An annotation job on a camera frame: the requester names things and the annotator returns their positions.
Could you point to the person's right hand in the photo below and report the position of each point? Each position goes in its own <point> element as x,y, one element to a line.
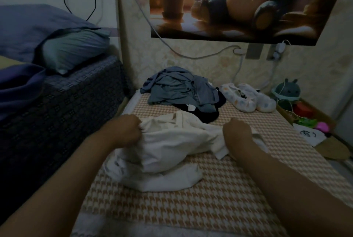
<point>238,135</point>

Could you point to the person's left hand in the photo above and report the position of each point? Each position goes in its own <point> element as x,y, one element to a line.
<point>122,131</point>

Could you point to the white printed slipper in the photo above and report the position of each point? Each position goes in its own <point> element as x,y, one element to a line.
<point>263,101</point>
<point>240,100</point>

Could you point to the black garment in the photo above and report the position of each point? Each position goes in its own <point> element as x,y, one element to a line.
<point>207,114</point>

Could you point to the cream long-sleeve shirt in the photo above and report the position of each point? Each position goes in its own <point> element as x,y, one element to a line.
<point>171,146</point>

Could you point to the pile of grey-blue clothes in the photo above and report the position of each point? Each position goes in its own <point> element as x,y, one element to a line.
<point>176,88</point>

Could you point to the person's right forearm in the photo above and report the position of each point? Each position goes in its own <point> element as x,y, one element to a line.
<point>298,195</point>

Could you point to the person's left forearm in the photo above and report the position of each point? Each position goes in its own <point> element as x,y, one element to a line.
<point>49,195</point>

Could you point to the dark patterned bed cover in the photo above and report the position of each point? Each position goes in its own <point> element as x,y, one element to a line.
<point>66,118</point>

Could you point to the teal round bunny lamp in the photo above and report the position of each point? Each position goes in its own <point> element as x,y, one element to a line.
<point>287,89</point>

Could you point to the red toy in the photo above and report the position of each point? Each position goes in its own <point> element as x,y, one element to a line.
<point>303,109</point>

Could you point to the green toy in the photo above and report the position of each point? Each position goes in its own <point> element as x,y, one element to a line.
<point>307,122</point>

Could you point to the white printed card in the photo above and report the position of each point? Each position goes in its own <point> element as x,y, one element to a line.
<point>310,135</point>

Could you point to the pink ball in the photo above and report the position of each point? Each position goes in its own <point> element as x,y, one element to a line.
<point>322,127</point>

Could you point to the white charger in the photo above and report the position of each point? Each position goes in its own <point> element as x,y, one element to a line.
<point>279,50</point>

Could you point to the grey-green pillow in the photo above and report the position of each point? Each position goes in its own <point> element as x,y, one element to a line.
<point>74,49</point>

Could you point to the wooden bedside tray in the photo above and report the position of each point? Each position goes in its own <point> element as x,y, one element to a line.
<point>336,148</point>

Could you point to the grey sliding door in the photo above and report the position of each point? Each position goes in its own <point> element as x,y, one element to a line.
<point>347,118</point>

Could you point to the blue folded blanket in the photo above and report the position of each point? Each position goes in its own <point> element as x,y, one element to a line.
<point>19,88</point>

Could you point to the yellow-green cushion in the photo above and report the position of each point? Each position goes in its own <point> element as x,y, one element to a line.
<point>10,62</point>

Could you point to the blue pillow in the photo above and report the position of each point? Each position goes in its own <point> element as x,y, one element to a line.
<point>30,27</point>

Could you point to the white wall plug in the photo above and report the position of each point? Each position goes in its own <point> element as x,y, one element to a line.
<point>239,52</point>

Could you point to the grey wall socket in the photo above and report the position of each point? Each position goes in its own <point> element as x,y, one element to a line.
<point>254,51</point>

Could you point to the cartoon bear wall poster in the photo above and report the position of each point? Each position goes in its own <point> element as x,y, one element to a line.
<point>242,2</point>

